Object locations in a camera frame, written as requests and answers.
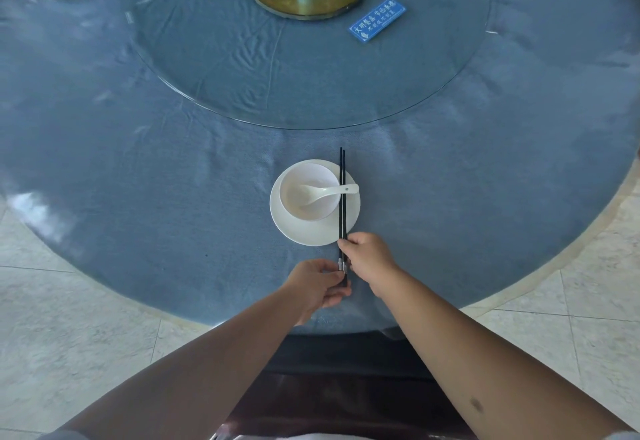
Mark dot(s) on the person's right hand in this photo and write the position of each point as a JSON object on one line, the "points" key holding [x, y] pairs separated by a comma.
{"points": [[372, 262]]}

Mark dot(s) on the person's left hand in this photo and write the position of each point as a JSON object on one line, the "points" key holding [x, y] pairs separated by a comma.
{"points": [[312, 287]]}

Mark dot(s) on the person's left thumb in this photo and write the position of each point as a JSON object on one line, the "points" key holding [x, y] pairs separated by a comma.
{"points": [[325, 266]]}

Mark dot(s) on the person's right fingers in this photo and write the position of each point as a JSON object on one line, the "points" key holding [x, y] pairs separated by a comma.
{"points": [[350, 249]]}

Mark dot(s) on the black chopstick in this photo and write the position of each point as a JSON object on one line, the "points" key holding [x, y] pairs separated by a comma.
{"points": [[344, 204], [341, 204]]}

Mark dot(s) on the person's left forearm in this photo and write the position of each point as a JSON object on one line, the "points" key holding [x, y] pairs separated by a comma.
{"points": [[200, 379]]}

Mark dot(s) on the person's right forearm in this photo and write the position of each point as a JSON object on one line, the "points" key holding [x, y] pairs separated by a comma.
{"points": [[480, 369]]}

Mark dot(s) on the white plate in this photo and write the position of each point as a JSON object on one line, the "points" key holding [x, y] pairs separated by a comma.
{"points": [[312, 234]]}

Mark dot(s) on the white bowl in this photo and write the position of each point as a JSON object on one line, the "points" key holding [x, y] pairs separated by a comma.
{"points": [[305, 207]]}

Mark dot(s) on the white ceramic spoon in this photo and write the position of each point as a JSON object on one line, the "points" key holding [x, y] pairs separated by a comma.
{"points": [[320, 194]]}

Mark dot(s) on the dark wooden chair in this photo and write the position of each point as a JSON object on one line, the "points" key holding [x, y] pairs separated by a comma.
{"points": [[340, 404]]}

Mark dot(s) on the round glass turntable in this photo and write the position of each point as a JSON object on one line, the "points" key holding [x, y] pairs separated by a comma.
{"points": [[300, 74]]}

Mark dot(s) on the blue tablecloth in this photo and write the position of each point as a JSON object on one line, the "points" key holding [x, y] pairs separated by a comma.
{"points": [[125, 179]]}

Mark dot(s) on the blue sign plate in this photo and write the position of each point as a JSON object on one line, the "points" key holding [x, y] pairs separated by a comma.
{"points": [[377, 20]]}

